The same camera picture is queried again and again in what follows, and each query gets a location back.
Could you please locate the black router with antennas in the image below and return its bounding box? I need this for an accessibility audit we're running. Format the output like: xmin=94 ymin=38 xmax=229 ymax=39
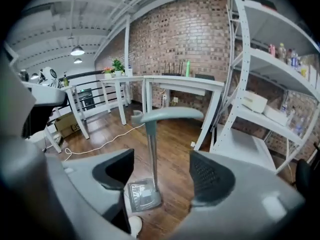
xmin=161 ymin=61 xmax=184 ymax=76

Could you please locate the black device with green light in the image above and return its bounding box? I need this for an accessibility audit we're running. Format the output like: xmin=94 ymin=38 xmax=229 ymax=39
xmin=79 ymin=88 xmax=97 ymax=111

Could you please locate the black flat box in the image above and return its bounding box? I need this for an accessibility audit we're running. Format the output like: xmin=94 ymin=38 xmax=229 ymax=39
xmin=194 ymin=73 xmax=216 ymax=81

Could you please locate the small white side table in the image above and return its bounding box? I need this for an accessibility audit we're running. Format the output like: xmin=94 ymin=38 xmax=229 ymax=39
xmin=99 ymin=75 xmax=146 ymax=126

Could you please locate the long white table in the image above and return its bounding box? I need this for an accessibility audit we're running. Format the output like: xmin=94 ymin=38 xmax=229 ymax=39
xmin=21 ymin=80 xmax=91 ymax=154

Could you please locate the green potted plant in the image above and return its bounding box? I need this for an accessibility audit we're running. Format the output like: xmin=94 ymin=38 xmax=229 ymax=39
xmin=111 ymin=58 xmax=126 ymax=78

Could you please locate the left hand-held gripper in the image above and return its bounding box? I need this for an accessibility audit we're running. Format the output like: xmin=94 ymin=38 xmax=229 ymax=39
xmin=0 ymin=48 xmax=69 ymax=139

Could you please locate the yellow-capped drink bottle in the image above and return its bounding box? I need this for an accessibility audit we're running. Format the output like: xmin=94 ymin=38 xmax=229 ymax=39
xmin=277 ymin=42 xmax=287 ymax=63

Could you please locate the grey long-handled dustpan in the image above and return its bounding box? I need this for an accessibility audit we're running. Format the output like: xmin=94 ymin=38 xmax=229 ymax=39
xmin=127 ymin=106 xmax=205 ymax=213

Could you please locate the clear water bottle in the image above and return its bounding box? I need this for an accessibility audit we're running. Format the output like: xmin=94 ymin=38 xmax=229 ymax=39
xmin=294 ymin=117 xmax=306 ymax=138

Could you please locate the brown cardboard box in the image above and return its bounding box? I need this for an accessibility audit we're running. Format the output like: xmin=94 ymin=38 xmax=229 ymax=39
xmin=54 ymin=112 xmax=82 ymax=139

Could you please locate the white box with green insert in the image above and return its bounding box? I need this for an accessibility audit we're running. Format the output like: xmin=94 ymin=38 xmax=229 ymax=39
xmin=241 ymin=89 xmax=269 ymax=114

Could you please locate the white metal shelf unit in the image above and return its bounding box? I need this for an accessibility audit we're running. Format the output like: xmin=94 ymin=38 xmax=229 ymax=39
xmin=209 ymin=0 xmax=320 ymax=175

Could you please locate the white flat box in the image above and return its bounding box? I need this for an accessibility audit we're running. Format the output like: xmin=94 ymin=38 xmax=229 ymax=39
xmin=262 ymin=104 xmax=291 ymax=128

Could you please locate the white floor cable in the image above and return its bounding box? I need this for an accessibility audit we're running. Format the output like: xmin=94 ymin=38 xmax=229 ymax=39
xmin=64 ymin=122 xmax=146 ymax=155

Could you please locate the white desk with electronics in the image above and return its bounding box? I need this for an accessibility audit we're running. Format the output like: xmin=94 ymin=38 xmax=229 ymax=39
xmin=58 ymin=69 xmax=131 ymax=110

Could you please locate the blue-label drink bottle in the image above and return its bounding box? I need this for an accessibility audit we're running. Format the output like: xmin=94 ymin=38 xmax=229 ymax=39
xmin=290 ymin=49 xmax=300 ymax=70

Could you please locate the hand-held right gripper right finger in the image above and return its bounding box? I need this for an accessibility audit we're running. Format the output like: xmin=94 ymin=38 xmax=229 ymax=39
xmin=171 ymin=150 xmax=318 ymax=240

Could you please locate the black office chair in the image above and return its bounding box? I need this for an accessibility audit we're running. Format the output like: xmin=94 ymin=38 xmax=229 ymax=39
xmin=290 ymin=143 xmax=320 ymax=198

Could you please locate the white round gadget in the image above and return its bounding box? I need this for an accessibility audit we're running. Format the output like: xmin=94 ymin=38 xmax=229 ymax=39
xmin=38 ymin=66 xmax=60 ymax=88

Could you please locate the white table with drawer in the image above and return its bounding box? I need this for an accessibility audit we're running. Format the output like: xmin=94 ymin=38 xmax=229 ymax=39
xmin=143 ymin=74 xmax=225 ymax=152

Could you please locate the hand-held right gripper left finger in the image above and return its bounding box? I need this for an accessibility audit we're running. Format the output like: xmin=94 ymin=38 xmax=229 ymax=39
xmin=47 ymin=148 xmax=136 ymax=217

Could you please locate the person's white shoe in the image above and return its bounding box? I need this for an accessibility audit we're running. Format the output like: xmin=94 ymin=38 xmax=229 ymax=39
xmin=128 ymin=215 xmax=144 ymax=238

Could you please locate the red flower potted plant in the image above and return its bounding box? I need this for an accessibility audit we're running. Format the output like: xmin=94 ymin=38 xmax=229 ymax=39
xmin=102 ymin=66 xmax=114 ymax=80

